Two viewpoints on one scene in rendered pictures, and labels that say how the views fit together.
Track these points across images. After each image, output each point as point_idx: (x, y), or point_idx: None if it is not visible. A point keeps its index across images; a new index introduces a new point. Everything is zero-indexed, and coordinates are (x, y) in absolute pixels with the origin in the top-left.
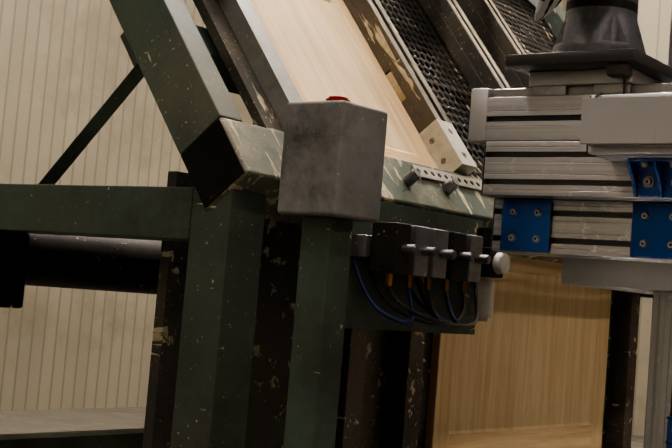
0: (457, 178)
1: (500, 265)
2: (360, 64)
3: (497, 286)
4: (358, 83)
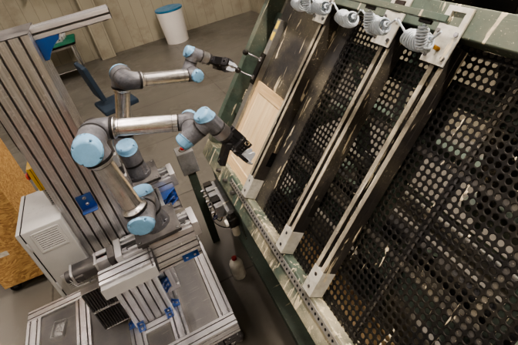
0: (240, 194)
1: (224, 222)
2: (264, 140)
3: None
4: (256, 146)
